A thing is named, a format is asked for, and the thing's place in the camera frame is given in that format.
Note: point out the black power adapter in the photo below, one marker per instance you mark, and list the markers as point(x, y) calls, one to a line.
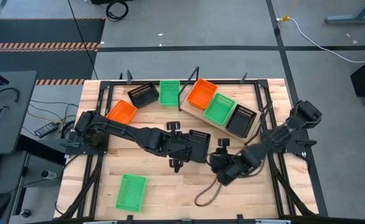
point(47, 129)

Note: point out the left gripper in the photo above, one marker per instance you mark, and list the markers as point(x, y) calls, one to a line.
point(177, 147)

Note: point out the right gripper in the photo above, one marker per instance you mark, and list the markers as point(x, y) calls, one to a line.
point(227, 166)

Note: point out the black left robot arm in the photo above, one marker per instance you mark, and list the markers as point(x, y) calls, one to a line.
point(129, 132)

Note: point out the wooden tray base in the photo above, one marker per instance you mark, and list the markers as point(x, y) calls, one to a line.
point(195, 112)

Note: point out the grey side desk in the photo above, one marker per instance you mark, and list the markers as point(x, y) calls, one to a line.
point(14, 124)

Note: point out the black hazard-striped floor mat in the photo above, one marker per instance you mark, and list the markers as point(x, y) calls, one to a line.
point(45, 31)

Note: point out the orange plastic basket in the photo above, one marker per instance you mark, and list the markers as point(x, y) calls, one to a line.
point(202, 93)
point(121, 112)

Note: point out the black round caster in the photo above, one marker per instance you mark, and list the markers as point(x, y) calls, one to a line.
point(25, 213)

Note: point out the green plastic basket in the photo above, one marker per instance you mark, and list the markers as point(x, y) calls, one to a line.
point(169, 93)
point(219, 109)
point(131, 193)

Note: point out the black box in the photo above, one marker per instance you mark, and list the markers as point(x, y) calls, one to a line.
point(107, 1)

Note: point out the grey metal table leg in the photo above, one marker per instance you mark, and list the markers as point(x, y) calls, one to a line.
point(350, 19)

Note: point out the silver and black cylinder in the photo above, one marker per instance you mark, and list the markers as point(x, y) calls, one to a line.
point(49, 175)

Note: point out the black plastic basket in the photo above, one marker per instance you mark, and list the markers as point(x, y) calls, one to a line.
point(241, 122)
point(143, 96)
point(201, 137)

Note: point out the black aluminium table frame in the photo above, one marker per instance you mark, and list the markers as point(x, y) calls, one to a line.
point(232, 82)

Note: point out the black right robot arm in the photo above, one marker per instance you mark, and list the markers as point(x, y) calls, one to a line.
point(273, 140)

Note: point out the dark grey desk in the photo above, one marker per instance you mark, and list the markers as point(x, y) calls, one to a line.
point(11, 174)

